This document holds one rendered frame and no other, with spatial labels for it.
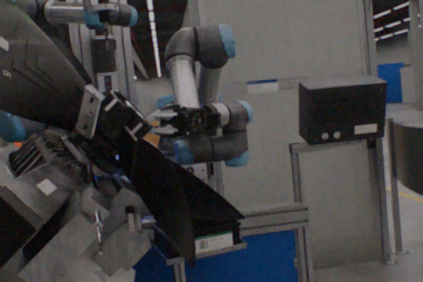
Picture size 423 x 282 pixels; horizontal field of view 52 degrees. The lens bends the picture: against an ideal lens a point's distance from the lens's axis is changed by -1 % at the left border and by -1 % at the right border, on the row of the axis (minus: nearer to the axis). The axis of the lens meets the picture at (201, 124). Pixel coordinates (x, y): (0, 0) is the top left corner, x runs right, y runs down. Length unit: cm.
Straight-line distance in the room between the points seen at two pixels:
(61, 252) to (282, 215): 92
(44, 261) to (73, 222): 7
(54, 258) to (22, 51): 33
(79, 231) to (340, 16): 265
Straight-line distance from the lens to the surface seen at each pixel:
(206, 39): 147
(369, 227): 327
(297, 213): 150
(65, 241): 71
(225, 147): 130
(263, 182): 296
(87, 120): 89
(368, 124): 152
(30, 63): 77
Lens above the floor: 123
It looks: 3 degrees down
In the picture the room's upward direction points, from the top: 6 degrees counter-clockwise
